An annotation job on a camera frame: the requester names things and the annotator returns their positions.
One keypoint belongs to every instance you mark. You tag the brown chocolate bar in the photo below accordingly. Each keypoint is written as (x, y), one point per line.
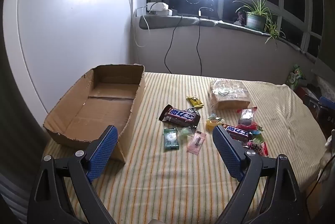
(175, 114)
(236, 132)

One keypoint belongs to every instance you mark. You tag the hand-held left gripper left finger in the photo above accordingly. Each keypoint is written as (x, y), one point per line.
(104, 150)

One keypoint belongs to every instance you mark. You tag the clear bag of bread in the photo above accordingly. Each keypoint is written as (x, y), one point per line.
(227, 94)

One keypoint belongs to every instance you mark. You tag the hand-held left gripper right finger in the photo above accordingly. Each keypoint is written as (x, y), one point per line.
(227, 153)

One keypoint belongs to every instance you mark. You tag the light green candy packet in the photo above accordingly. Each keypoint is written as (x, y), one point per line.
(185, 131)

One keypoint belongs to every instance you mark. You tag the white wardrobe door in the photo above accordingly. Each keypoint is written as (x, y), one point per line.
(78, 30)

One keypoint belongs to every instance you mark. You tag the small figurine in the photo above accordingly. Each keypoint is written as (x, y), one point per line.
(239, 20)

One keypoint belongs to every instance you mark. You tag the pink candy packet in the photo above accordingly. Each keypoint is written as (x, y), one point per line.
(196, 141)

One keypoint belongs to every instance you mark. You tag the white electronic device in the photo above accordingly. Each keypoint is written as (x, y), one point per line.
(158, 8)

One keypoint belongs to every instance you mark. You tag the orange jelly cup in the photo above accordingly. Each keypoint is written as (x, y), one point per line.
(212, 123)

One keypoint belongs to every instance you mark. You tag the bright green candy packet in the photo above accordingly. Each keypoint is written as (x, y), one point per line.
(257, 139)

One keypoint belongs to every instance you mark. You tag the clear red-edged plum packet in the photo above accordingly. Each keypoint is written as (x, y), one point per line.
(247, 115)

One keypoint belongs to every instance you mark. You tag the green snack bag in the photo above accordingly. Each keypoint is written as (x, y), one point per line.
(295, 78)

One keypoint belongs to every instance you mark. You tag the yellow candy packet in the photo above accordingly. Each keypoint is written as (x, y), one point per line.
(195, 102)

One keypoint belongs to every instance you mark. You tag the white fluffy cloth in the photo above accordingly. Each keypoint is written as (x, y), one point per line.
(328, 142)

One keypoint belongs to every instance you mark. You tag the cardboard box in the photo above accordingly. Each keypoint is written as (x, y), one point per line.
(104, 98)

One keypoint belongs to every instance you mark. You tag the dark green candy packet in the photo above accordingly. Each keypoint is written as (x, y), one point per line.
(170, 139)

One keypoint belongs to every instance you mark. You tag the striped blanket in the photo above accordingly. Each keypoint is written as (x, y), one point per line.
(170, 182)

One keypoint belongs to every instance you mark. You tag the potted spider plant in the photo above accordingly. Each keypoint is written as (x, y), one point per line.
(255, 21)

